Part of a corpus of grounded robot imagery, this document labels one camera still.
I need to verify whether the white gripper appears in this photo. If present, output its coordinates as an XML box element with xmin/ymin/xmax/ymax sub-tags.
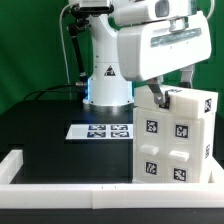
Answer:
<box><xmin>117</xmin><ymin>11</ymin><xmax>211</xmax><ymax>107</ymax></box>

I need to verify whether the white cabinet door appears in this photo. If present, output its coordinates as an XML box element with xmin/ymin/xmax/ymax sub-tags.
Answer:
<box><xmin>133</xmin><ymin>108</ymin><xmax>166</xmax><ymax>183</ymax></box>
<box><xmin>165</xmin><ymin>117</ymin><xmax>204</xmax><ymax>183</ymax></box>

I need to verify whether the white cabinet box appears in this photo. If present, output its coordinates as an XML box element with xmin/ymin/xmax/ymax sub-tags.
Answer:
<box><xmin>131</xmin><ymin>106</ymin><xmax>216</xmax><ymax>185</ymax></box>

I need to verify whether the white cabinet top block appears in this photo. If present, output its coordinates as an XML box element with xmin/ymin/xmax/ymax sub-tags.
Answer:
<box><xmin>134</xmin><ymin>85</ymin><xmax>218</xmax><ymax>119</ymax></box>

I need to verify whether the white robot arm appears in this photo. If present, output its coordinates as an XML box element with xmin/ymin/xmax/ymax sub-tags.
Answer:
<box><xmin>69</xmin><ymin>0</ymin><xmax>211</xmax><ymax>108</ymax></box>

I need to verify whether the white marker sheet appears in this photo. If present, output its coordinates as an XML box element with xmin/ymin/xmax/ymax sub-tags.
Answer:
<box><xmin>66</xmin><ymin>124</ymin><xmax>133</xmax><ymax>140</ymax></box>

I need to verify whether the white U-shaped fence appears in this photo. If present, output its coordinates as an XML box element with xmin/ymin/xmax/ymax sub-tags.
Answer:
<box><xmin>0</xmin><ymin>150</ymin><xmax>224</xmax><ymax>209</ymax></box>

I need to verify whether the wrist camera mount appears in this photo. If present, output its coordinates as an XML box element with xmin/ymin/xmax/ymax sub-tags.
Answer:
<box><xmin>114</xmin><ymin>0</ymin><xmax>197</xmax><ymax>26</ymax></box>

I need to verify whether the black cable bundle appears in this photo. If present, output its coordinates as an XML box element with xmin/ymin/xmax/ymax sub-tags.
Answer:
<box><xmin>22</xmin><ymin>4</ymin><xmax>91</xmax><ymax>102</ymax></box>

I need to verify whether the white cable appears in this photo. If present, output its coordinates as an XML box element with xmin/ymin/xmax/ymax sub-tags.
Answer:
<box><xmin>58</xmin><ymin>2</ymin><xmax>81</xmax><ymax>85</ymax></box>

